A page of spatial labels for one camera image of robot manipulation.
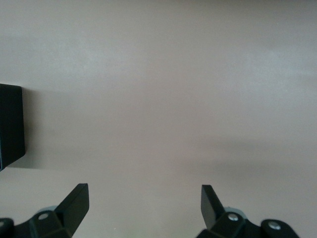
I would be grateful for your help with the black rectangular plastic box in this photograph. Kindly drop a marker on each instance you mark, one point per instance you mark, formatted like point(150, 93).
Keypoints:
point(12, 124)

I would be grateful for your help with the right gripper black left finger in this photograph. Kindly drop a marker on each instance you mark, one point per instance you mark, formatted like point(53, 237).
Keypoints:
point(71, 208)

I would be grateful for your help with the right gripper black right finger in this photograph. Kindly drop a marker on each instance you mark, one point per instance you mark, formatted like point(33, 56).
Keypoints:
point(213, 213)

